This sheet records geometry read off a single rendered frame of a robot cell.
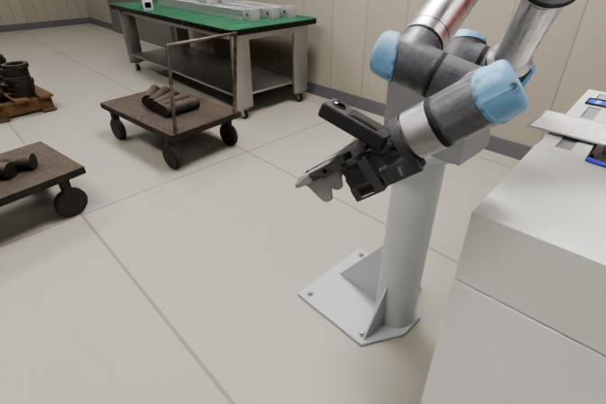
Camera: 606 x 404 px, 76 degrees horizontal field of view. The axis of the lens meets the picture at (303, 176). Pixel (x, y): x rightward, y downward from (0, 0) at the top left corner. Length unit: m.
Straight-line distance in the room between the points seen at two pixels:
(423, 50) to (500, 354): 0.54
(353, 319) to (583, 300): 1.14
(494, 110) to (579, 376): 0.45
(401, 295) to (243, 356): 0.65
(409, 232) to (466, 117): 0.88
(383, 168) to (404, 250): 0.85
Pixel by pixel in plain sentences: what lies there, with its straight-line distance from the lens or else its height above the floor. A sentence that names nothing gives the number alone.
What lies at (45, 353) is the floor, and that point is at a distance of 1.89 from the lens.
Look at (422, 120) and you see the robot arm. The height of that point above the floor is 1.13.
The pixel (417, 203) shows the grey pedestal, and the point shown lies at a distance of 1.31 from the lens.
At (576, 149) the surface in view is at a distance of 1.01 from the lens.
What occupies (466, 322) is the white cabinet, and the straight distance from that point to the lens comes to 0.81.
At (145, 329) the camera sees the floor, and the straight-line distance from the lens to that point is 1.80.
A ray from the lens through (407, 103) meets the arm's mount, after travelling 1.16.
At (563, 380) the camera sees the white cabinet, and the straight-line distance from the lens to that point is 0.81.
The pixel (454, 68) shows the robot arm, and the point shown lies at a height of 1.17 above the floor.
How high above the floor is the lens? 1.32
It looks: 30 degrees down
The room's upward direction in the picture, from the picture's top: straight up
